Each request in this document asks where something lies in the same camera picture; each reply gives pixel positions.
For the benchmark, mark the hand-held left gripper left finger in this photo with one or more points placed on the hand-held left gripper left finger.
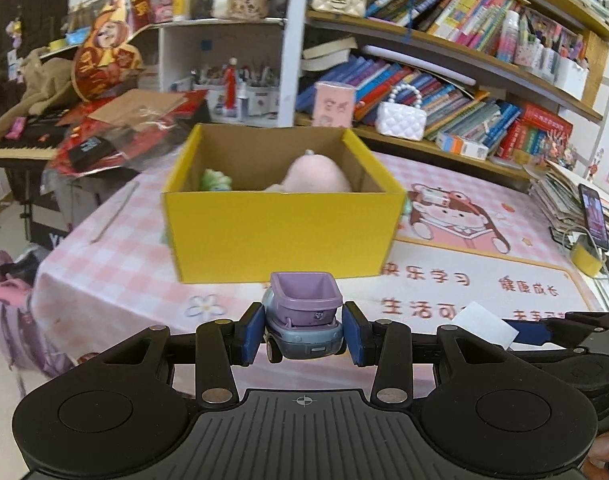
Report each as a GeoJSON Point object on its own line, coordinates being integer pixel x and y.
{"type": "Point", "coordinates": [247, 335]}

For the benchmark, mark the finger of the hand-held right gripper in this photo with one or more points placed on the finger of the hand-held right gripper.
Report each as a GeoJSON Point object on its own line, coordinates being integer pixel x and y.
{"type": "Point", "coordinates": [529, 333]}

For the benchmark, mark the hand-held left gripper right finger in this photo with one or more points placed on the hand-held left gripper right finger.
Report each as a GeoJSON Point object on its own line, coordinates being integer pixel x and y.
{"type": "Point", "coordinates": [357, 335]}

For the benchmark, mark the white paper slip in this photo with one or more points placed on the white paper slip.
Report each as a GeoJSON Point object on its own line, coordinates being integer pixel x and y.
{"type": "Point", "coordinates": [484, 324]}

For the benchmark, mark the purple toy truck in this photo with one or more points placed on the purple toy truck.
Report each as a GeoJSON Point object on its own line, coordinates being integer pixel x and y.
{"type": "Point", "coordinates": [304, 310]}

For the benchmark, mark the yellow cardboard box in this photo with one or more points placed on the yellow cardboard box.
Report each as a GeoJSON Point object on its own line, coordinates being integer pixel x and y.
{"type": "Point", "coordinates": [284, 235]}

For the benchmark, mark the green dinosaur toy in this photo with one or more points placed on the green dinosaur toy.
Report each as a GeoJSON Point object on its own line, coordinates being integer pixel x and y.
{"type": "Point", "coordinates": [215, 181]}

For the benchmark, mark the pink plush pig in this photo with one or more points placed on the pink plush pig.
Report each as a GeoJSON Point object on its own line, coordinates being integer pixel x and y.
{"type": "Point", "coordinates": [312, 175]}

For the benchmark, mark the person's right hand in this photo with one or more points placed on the person's right hand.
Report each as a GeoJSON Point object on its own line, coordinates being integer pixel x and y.
{"type": "Point", "coordinates": [607, 457]}

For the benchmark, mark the pink printed desk mat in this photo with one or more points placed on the pink printed desk mat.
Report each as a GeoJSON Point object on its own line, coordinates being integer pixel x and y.
{"type": "Point", "coordinates": [484, 255]}

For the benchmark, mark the yellow tape roll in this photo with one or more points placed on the yellow tape roll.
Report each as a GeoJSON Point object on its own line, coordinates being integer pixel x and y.
{"type": "Point", "coordinates": [586, 260]}

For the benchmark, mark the black smartphone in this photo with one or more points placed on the black smartphone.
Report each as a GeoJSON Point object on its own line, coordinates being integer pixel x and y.
{"type": "Point", "coordinates": [594, 217]}

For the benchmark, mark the pile of books and papers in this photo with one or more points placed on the pile of books and papers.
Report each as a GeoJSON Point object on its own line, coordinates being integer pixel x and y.
{"type": "Point", "coordinates": [554, 195]}

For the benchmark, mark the pink checkered tablecloth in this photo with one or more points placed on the pink checkered tablecloth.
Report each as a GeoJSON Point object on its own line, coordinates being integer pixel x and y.
{"type": "Point", "coordinates": [114, 260]}

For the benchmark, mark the orange and blue box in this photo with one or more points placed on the orange and blue box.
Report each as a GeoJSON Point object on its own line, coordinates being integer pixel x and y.
{"type": "Point", "coordinates": [462, 146]}

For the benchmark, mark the row of red books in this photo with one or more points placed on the row of red books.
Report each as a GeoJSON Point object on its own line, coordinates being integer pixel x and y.
{"type": "Point", "coordinates": [532, 132]}

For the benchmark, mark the pile of red packets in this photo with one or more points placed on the pile of red packets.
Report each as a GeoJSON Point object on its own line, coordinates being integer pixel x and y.
{"type": "Point", "coordinates": [149, 140]}

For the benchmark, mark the white quilted pearl handbag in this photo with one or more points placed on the white quilted pearl handbag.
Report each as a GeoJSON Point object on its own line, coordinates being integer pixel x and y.
{"type": "Point", "coordinates": [400, 120]}

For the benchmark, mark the purple backpack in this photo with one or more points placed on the purple backpack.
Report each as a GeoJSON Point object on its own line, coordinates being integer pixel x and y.
{"type": "Point", "coordinates": [19, 320]}

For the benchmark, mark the pink card box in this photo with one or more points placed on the pink card box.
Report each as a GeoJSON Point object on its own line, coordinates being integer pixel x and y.
{"type": "Point", "coordinates": [333, 105]}

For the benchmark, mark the black rectangular box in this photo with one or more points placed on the black rectangular box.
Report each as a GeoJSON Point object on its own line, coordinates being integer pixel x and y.
{"type": "Point", "coordinates": [92, 152]}

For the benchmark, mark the white bins of pens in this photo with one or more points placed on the white bins of pens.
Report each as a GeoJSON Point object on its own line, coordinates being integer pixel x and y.
{"type": "Point", "coordinates": [234, 95]}

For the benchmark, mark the row of colourful books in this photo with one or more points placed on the row of colourful books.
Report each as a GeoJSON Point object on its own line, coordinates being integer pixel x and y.
{"type": "Point", "coordinates": [449, 105]}

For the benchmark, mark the black keyboard stand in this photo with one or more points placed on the black keyboard stand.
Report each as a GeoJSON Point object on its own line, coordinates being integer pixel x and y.
{"type": "Point", "coordinates": [34, 205]}

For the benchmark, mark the brown cardboard sheet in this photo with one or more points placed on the brown cardboard sheet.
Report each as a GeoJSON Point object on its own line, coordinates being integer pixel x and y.
{"type": "Point", "coordinates": [134, 107]}

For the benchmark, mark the white pen cups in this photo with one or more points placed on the white pen cups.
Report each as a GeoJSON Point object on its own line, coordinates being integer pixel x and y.
{"type": "Point", "coordinates": [559, 62]}

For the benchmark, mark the wooden bookshelf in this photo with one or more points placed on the wooden bookshelf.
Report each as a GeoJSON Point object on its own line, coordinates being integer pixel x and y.
{"type": "Point", "coordinates": [289, 60]}

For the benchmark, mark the white rolled paper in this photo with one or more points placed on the white rolled paper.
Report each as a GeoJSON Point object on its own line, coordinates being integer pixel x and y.
{"type": "Point", "coordinates": [419, 62]}

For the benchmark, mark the stack of lying books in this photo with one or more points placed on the stack of lying books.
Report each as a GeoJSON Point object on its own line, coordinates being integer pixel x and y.
{"type": "Point", "coordinates": [329, 55]}

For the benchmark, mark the black piano keyboard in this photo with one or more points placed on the black piano keyboard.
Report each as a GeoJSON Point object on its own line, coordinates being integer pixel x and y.
{"type": "Point", "coordinates": [24, 142]}

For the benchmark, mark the red figure decoration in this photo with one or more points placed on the red figure decoration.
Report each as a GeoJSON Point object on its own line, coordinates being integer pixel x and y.
{"type": "Point", "coordinates": [109, 45]}

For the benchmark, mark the brown plush cloth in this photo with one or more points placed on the brown plush cloth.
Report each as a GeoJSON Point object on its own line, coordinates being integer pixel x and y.
{"type": "Point", "coordinates": [39, 85]}

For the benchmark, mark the row of upright shelf books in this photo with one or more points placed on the row of upright shelf books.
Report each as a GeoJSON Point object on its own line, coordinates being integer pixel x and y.
{"type": "Point", "coordinates": [449, 5]}

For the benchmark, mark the white yellow bottle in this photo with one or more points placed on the white yellow bottle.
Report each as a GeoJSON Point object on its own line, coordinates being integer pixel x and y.
{"type": "Point", "coordinates": [182, 2]}

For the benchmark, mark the red wall sticker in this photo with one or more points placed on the red wall sticker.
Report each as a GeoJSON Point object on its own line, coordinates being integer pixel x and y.
{"type": "Point", "coordinates": [595, 164]}

